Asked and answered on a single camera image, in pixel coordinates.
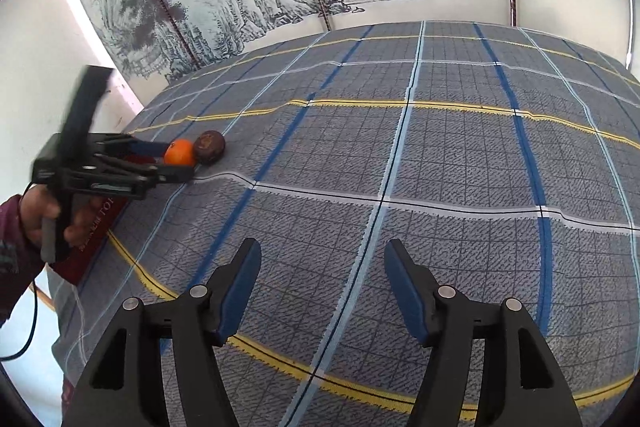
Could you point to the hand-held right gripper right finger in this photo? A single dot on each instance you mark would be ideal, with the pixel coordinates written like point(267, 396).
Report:
point(405, 297)

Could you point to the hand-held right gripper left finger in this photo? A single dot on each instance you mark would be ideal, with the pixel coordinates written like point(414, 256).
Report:
point(240, 302)

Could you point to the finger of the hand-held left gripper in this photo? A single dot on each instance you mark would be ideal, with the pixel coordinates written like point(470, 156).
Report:
point(115, 142)
point(170, 174)

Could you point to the orange tangerine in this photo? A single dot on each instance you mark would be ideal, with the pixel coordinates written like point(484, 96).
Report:
point(179, 153)

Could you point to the red and gold tin box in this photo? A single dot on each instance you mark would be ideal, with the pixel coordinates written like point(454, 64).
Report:
point(92, 252)

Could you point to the person's left forearm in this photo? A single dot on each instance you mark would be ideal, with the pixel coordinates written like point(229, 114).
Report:
point(12, 267)

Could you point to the person's left hand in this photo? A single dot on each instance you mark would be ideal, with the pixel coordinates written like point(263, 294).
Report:
point(32, 207)

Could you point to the dark brown knobby fruit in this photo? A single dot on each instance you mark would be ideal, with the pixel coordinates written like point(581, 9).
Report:
point(210, 147)

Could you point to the blue plaid blanket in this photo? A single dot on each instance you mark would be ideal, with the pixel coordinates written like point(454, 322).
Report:
point(450, 157)

